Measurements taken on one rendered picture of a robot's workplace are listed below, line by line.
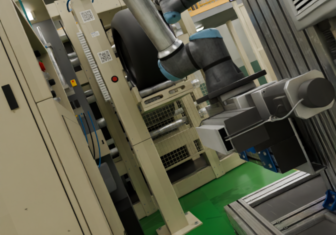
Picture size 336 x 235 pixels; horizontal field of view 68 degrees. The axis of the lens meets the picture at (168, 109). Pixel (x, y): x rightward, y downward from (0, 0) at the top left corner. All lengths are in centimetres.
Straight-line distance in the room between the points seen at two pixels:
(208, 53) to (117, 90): 85
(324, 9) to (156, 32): 56
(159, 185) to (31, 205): 97
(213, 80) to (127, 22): 81
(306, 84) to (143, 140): 122
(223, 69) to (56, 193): 67
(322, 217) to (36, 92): 96
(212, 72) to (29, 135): 64
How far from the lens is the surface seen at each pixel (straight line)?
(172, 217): 173
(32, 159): 83
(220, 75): 93
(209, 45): 95
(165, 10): 125
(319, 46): 73
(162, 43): 97
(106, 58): 170
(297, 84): 58
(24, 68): 88
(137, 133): 162
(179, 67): 99
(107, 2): 216
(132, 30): 156
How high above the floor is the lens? 71
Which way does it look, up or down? 1 degrees up
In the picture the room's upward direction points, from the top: 24 degrees counter-clockwise
